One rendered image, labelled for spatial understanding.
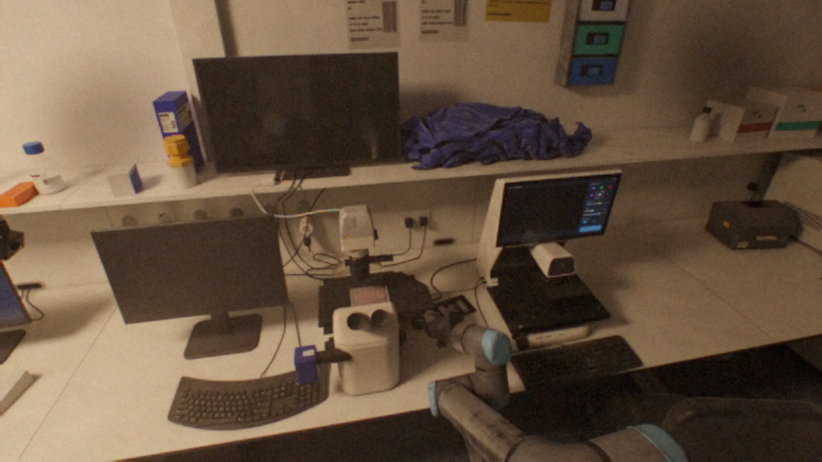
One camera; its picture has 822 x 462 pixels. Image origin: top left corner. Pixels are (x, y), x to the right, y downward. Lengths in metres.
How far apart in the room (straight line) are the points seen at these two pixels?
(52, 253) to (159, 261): 0.85
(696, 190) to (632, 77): 0.77
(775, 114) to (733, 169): 0.36
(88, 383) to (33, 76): 1.15
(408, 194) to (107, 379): 1.31
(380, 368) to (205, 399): 0.56
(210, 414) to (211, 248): 0.50
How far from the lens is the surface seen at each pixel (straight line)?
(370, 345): 1.27
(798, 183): 2.86
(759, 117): 2.55
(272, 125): 1.61
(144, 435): 1.56
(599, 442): 0.76
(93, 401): 1.74
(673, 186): 2.59
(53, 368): 1.94
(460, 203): 1.97
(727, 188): 2.87
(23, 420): 1.81
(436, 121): 1.71
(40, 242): 2.27
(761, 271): 2.49
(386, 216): 1.91
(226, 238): 1.40
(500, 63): 1.96
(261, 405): 1.46
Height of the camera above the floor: 1.89
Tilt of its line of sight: 28 degrees down
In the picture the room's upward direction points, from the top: straight up
